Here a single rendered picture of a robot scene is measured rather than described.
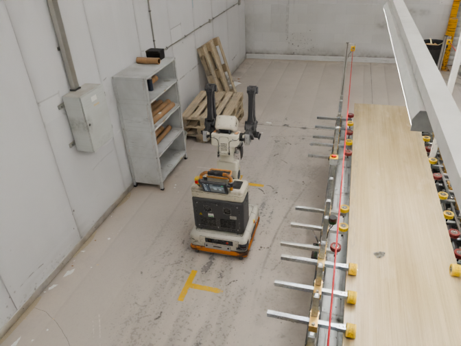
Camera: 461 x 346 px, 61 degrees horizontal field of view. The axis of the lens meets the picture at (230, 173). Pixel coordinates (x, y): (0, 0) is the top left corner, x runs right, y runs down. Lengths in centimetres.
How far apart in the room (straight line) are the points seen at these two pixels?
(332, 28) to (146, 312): 835
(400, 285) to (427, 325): 31
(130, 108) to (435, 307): 377
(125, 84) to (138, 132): 63
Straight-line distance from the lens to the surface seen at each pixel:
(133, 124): 505
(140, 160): 527
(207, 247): 421
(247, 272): 409
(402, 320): 273
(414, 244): 327
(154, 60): 519
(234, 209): 388
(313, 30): 1056
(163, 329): 375
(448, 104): 142
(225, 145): 392
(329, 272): 328
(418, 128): 158
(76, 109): 417
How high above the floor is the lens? 295
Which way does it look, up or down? 32 degrees down
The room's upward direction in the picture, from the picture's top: 3 degrees counter-clockwise
